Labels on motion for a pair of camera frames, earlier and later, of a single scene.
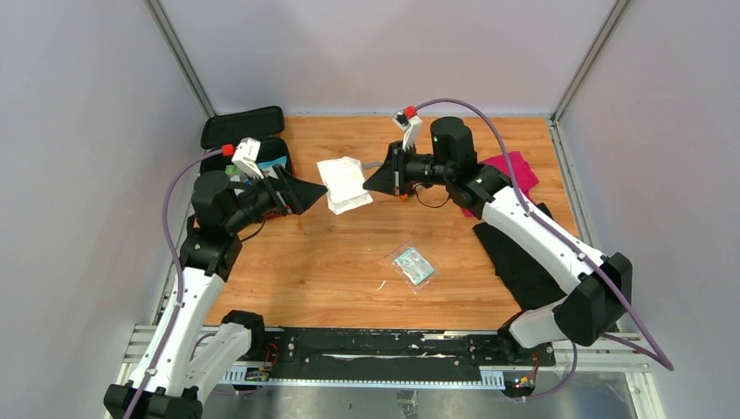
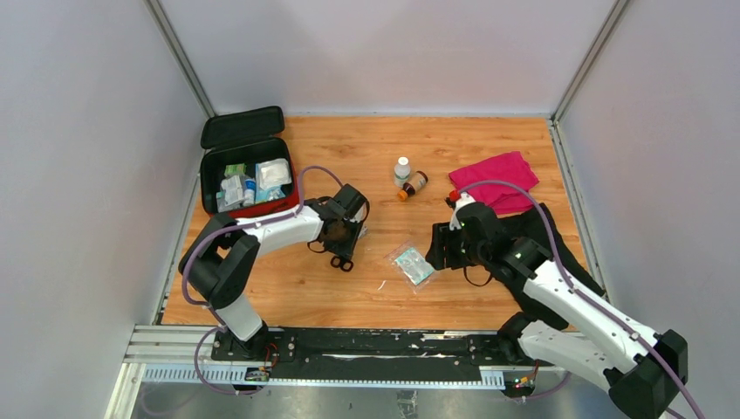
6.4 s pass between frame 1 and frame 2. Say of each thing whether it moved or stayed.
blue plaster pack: moved
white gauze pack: moved
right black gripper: moved
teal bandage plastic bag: stayed
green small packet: stayed
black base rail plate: stayed
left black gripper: moved
